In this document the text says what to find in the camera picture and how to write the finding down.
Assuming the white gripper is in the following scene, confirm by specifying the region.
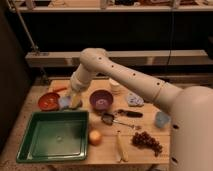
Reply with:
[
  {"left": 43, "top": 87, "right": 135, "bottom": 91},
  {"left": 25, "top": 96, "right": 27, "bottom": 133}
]
[{"left": 66, "top": 75, "right": 87, "bottom": 104}]

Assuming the blue sponge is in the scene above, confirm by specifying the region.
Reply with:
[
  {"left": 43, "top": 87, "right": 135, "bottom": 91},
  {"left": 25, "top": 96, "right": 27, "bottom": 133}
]
[{"left": 58, "top": 96, "right": 82, "bottom": 110}]

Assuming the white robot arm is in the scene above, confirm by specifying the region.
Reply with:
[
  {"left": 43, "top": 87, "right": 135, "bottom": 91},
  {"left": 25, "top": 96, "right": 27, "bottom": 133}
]
[{"left": 68, "top": 48, "right": 213, "bottom": 171}]

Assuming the green plastic tray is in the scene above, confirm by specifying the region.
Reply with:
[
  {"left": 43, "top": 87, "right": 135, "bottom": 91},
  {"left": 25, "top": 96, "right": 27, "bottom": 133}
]
[{"left": 16, "top": 111, "right": 89, "bottom": 163}]

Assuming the orange carrot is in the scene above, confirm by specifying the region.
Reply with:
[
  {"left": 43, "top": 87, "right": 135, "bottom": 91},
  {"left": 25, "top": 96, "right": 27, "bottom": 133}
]
[{"left": 53, "top": 86, "right": 67, "bottom": 93}]

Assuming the purple bowl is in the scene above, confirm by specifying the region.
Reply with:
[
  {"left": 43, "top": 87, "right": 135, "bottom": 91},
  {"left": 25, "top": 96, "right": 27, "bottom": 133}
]
[{"left": 89, "top": 90, "right": 114, "bottom": 111}]

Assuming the white cylindrical container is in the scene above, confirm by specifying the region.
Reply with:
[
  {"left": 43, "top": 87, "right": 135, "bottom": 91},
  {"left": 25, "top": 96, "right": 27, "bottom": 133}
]
[{"left": 109, "top": 79, "right": 121, "bottom": 94}]

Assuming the red bowl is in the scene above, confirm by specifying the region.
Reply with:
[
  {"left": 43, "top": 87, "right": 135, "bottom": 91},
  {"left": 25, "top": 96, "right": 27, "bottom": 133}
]
[{"left": 38, "top": 92, "right": 60, "bottom": 111}]

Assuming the metal spatula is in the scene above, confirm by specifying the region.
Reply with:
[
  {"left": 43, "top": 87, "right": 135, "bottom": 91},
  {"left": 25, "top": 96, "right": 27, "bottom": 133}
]
[{"left": 101, "top": 113, "right": 141, "bottom": 130}]

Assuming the blue white cloth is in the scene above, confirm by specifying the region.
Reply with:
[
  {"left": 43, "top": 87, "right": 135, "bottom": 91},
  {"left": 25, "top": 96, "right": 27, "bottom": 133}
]
[{"left": 126, "top": 92, "right": 144, "bottom": 107}]

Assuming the orange round fruit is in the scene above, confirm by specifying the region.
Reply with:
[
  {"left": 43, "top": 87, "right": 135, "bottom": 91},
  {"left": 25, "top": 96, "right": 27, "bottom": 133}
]
[{"left": 89, "top": 130, "right": 102, "bottom": 146}]

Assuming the yellow banana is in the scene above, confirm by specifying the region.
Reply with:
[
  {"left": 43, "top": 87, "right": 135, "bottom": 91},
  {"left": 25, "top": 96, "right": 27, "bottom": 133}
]
[{"left": 116, "top": 131, "right": 128, "bottom": 162}]

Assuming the bunch of purple grapes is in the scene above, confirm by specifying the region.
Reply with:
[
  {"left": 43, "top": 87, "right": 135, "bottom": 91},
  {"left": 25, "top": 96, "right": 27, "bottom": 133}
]
[{"left": 132, "top": 131, "right": 163, "bottom": 157}]

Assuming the white upper shelf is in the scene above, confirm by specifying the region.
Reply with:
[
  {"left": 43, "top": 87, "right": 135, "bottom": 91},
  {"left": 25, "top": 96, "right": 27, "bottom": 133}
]
[{"left": 5, "top": 0, "right": 213, "bottom": 13}]

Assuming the white shelf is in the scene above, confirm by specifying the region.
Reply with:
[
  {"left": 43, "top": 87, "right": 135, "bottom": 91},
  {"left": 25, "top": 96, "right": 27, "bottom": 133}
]
[
  {"left": 5, "top": 0, "right": 213, "bottom": 13},
  {"left": 25, "top": 50, "right": 213, "bottom": 68}
]

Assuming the light blue cup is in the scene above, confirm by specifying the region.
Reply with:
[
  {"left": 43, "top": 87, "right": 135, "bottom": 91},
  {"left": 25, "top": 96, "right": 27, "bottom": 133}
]
[{"left": 155, "top": 111, "right": 170, "bottom": 128}]

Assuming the metal diagonal pole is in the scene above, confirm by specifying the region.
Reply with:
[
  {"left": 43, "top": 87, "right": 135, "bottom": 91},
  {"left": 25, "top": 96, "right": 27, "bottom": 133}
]
[{"left": 10, "top": 0, "right": 48, "bottom": 56}]

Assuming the white lower shelf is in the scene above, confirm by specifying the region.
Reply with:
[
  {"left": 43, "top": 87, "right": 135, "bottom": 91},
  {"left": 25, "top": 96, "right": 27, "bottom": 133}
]
[{"left": 25, "top": 50, "right": 213, "bottom": 68}]

